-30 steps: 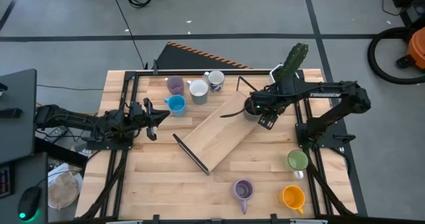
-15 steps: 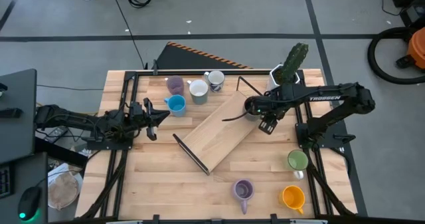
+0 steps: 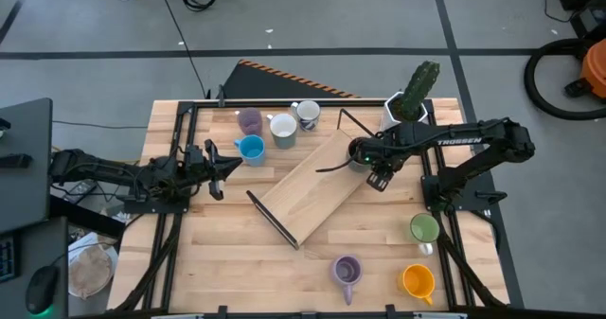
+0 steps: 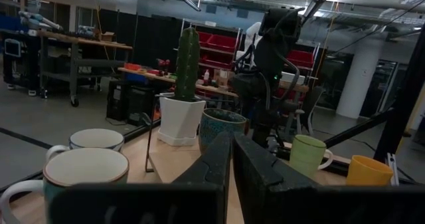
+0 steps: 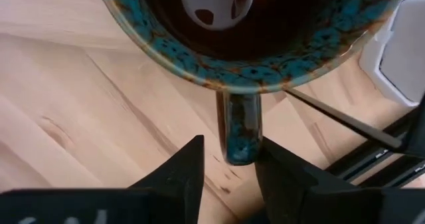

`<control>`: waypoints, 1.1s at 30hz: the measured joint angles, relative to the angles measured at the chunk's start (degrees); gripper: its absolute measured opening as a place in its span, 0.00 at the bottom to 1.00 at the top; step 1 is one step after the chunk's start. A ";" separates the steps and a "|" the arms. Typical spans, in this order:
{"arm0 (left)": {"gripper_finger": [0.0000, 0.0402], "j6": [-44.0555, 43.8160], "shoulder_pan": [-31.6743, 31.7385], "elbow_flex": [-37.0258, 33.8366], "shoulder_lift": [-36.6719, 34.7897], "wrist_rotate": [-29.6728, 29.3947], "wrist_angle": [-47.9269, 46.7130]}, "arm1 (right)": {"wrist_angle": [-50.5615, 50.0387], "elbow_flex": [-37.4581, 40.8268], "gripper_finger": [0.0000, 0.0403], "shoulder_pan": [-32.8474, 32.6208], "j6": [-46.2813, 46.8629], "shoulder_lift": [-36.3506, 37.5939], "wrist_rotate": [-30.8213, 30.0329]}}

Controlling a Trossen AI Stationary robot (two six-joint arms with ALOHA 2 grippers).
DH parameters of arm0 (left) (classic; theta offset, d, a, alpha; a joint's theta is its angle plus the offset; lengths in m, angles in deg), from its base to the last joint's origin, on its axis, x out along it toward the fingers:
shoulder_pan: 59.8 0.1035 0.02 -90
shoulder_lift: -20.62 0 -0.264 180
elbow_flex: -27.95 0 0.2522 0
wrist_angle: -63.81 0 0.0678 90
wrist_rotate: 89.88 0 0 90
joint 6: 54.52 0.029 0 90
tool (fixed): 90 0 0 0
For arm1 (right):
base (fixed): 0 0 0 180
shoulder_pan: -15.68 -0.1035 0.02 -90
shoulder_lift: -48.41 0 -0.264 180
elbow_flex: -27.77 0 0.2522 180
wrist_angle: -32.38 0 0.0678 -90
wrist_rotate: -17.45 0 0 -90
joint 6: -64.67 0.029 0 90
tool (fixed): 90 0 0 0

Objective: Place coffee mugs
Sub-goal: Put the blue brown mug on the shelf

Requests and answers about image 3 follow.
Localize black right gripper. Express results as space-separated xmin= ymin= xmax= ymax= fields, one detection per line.
xmin=315 ymin=132 xmax=403 ymax=192

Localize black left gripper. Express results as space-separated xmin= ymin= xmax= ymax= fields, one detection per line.
xmin=187 ymin=138 xmax=244 ymax=202

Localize dark teal glazed mug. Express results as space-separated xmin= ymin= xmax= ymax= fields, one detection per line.
xmin=347 ymin=137 xmax=375 ymax=174

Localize bright blue mug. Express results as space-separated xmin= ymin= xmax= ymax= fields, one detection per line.
xmin=233 ymin=133 xmax=267 ymax=168

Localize tall ribbed purple mug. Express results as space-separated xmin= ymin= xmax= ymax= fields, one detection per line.
xmin=236 ymin=107 xmax=264 ymax=137

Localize white mug blue pattern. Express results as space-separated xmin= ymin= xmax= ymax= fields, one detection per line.
xmin=290 ymin=99 xmax=322 ymax=133

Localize grey-green mug white inside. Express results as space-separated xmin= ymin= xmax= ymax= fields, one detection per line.
xmin=266 ymin=113 xmax=299 ymax=151

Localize green mug white handle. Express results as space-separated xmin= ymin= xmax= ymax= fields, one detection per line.
xmin=409 ymin=212 xmax=441 ymax=257

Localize orange-yellow faceted mug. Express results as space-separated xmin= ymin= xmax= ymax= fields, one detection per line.
xmin=399 ymin=263 xmax=437 ymax=307

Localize white hexagonal plant pot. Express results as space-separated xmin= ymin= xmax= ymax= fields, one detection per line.
xmin=382 ymin=90 xmax=431 ymax=132

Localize black mat orange striped edge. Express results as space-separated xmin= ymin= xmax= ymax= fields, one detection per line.
xmin=221 ymin=58 xmax=363 ymax=100

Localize lilac bulbous mug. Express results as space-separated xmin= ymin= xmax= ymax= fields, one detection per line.
xmin=330 ymin=255 xmax=365 ymax=307

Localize green cactus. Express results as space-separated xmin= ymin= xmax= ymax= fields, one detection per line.
xmin=401 ymin=60 xmax=441 ymax=122

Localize grey power adapter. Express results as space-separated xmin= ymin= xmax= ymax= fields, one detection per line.
xmin=61 ymin=179 xmax=98 ymax=205

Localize brown round plate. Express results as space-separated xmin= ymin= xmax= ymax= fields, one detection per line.
xmin=70 ymin=245 xmax=115 ymax=298

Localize dark grey desk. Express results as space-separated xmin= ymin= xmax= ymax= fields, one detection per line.
xmin=0 ymin=97 xmax=54 ymax=236

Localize dark desk with keyboard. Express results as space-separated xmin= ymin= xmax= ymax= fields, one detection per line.
xmin=0 ymin=216 xmax=70 ymax=319

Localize black remote-like device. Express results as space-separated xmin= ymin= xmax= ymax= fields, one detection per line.
xmin=0 ymin=152 xmax=34 ymax=169

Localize black computer mouse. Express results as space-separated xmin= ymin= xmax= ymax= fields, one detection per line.
xmin=25 ymin=264 xmax=61 ymax=316

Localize black keyboard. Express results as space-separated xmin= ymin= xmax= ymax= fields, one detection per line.
xmin=0 ymin=233 xmax=21 ymax=284

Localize orange vacuum cleaner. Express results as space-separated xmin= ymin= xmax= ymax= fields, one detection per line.
xmin=563 ymin=38 xmax=606 ymax=99

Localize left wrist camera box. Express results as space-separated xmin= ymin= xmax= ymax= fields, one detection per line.
xmin=183 ymin=143 xmax=205 ymax=168

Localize wooden shelf black metal frame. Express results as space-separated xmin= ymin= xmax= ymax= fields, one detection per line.
xmin=245 ymin=108 xmax=381 ymax=252

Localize black table frame rails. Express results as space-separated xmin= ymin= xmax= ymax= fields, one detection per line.
xmin=112 ymin=98 xmax=510 ymax=319

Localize thin grey floor cable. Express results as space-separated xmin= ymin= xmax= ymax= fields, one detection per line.
xmin=51 ymin=119 xmax=150 ymax=132

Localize long black floor cable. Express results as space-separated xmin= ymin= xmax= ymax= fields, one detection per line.
xmin=152 ymin=0 xmax=212 ymax=100

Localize black vacuum hose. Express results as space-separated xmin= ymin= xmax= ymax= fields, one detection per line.
xmin=523 ymin=37 xmax=606 ymax=121

